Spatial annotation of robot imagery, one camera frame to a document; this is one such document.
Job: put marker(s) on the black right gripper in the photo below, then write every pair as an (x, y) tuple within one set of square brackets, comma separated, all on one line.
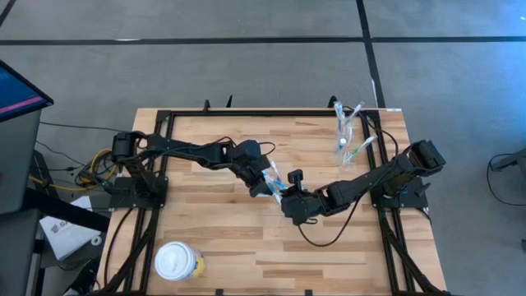
[(306, 205)]

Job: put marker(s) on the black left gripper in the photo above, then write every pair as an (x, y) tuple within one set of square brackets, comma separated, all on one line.
[(250, 160)]

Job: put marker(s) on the green white toothbrush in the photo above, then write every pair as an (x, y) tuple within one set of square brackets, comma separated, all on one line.
[(363, 148)]

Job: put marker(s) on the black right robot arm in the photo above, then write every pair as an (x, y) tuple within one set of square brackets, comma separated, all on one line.
[(370, 181)]

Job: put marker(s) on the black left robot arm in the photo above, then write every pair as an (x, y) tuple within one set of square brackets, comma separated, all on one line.
[(185, 150)]

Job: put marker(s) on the clear acrylic organizer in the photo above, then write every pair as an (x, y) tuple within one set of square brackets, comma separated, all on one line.
[(347, 159)]

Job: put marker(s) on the yellow white wipes canister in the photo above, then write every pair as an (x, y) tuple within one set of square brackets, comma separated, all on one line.
[(176, 261)]

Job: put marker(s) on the white tape roll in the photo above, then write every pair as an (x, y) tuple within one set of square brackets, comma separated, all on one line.
[(93, 240)]

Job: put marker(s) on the black desk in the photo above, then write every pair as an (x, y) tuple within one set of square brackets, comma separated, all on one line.
[(61, 211)]

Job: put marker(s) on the white printed box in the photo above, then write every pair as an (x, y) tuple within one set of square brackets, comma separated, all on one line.
[(65, 238)]

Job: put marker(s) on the grey desk leg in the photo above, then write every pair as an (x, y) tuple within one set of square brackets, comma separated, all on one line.
[(513, 158)]

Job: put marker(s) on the grey monitor stand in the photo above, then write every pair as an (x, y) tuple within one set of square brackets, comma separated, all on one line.
[(18, 164)]

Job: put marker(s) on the large blue screen monitor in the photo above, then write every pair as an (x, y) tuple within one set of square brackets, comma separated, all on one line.
[(20, 92)]

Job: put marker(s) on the black curved bracket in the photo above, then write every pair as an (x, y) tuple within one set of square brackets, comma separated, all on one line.
[(207, 107), (229, 103), (333, 103)]

